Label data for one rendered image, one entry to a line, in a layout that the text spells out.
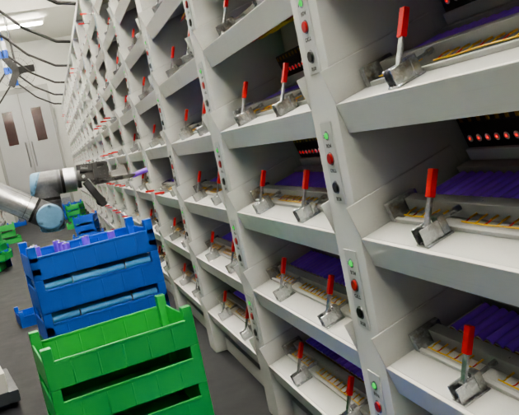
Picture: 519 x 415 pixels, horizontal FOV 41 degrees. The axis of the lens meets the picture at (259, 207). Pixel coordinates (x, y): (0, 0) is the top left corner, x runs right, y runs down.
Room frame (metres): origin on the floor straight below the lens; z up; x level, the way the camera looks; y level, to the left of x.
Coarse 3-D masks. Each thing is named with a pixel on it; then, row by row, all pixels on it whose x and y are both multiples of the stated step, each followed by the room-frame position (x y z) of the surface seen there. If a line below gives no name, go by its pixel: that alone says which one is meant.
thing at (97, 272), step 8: (136, 256) 1.73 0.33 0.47; (144, 256) 1.70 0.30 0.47; (104, 264) 1.71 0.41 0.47; (112, 264) 1.68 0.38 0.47; (120, 264) 1.67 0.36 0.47; (128, 264) 1.67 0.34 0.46; (136, 264) 1.68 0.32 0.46; (80, 272) 1.67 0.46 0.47; (88, 272) 1.64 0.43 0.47; (96, 272) 1.64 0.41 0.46; (104, 272) 1.65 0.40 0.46; (48, 280) 1.64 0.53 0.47; (56, 280) 1.61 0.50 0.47; (64, 280) 1.61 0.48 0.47; (72, 280) 1.63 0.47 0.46; (80, 280) 1.63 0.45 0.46; (48, 288) 1.60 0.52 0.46
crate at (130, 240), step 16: (128, 224) 1.86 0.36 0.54; (144, 224) 1.69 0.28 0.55; (80, 240) 1.82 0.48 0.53; (96, 240) 1.84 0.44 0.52; (112, 240) 1.66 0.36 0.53; (128, 240) 1.67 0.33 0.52; (144, 240) 1.69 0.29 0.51; (32, 256) 1.58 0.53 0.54; (48, 256) 1.59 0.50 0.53; (64, 256) 1.61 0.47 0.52; (80, 256) 1.62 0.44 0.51; (96, 256) 1.64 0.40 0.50; (112, 256) 1.65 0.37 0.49; (128, 256) 1.67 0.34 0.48; (32, 272) 1.58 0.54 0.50; (48, 272) 1.59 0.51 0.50; (64, 272) 1.61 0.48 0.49
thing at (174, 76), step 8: (192, 48) 1.74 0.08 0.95; (184, 56) 1.89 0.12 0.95; (192, 56) 1.89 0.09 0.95; (168, 64) 2.33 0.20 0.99; (176, 64) 2.15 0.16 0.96; (184, 64) 2.16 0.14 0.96; (192, 64) 1.79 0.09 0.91; (152, 72) 2.32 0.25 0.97; (160, 72) 2.32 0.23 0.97; (168, 72) 2.14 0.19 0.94; (176, 72) 1.99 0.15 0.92; (184, 72) 1.92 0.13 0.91; (192, 72) 1.84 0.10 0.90; (160, 80) 2.32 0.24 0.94; (168, 80) 2.14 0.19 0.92; (176, 80) 2.04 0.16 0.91; (184, 80) 1.96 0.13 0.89; (192, 80) 1.87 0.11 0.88; (160, 88) 2.31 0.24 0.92; (168, 88) 2.20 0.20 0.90; (176, 88) 2.09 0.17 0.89
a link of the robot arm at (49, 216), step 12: (0, 192) 2.34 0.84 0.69; (12, 192) 2.36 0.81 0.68; (0, 204) 2.34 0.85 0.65; (12, 204) 2.35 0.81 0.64; (24, 204) 2.35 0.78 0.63; (36, 204) 2.37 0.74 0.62; (48, 204) 2.37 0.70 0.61; (24, 216) 2.36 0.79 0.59; (36, 216) 2.35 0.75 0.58; (48, 216) 2.36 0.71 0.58; (60, 216) 2.37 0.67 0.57; (48, 228) 2.36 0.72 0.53
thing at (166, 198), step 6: (168, 174) 3.02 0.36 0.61; (156, 180) 3.00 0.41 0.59; (162, 180) 3.01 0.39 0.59; (168, 180) 3.00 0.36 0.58; (150, 186) 2.99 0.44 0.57; (156, 186) 3.00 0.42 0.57; (174, 186) 2.41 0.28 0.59; (156, 192) 3.00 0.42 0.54; (168, 192) 2.79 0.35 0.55; (174, 192) 2.41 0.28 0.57; (162, 198) 2.80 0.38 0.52; (168, 198) 2.64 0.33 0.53; (174, 198) 2.50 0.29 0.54; (168, 204) 2.73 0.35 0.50; (174, 204) 2.58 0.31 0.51
